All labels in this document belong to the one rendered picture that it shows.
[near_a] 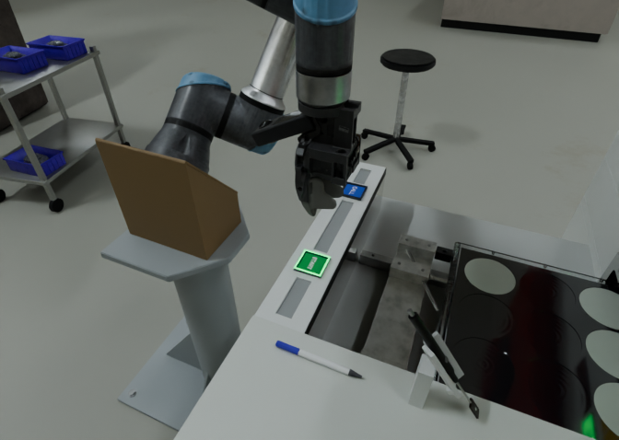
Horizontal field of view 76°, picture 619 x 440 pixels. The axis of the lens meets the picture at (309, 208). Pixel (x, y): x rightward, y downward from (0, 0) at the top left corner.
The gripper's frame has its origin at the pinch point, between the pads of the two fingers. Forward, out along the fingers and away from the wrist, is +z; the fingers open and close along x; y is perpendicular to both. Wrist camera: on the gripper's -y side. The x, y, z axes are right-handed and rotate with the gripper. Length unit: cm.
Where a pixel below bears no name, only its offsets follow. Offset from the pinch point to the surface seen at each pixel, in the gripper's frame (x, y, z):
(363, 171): 36.5, 0.1, 14.2
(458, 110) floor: 313, 15, 108
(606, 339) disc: 9, 54, 20
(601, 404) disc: -5, 51, 20
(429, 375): -19.6, 24.5, 5.3
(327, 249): 5.6, 1.6, 14.4
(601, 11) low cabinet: 595, 150, 69
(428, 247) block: 19.8, 20.5, 19.2
